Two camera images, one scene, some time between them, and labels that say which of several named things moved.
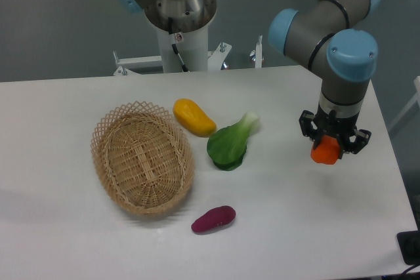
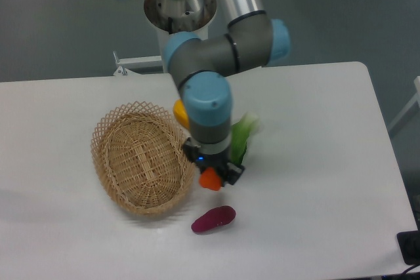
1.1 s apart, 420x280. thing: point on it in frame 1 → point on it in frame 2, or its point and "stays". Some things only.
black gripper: (331, 124) → (217, 160)
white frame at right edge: (415, 99) stays
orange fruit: (327, 151) → (209, 179)
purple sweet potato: (213, 218) stays
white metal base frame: (125, 65) stays
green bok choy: (227, 146) stays
